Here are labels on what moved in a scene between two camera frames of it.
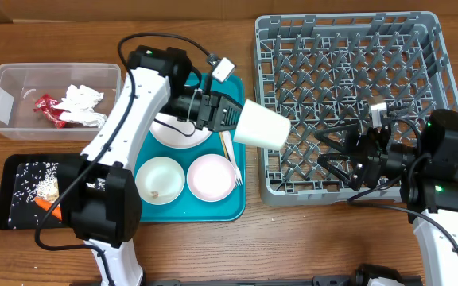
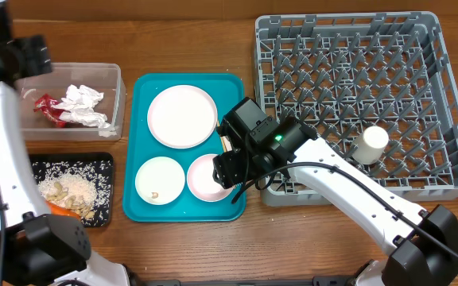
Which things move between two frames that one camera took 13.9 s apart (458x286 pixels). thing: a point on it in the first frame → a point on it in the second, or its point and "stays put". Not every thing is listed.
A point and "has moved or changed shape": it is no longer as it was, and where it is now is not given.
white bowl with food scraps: (160, 180) stays put
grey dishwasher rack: (327, 69) stays put
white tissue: (80, 102) stays put
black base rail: (332, 281) stays put
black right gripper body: (384, 159) → (238, 166)
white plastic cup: (260, 125) has moved or changed shape
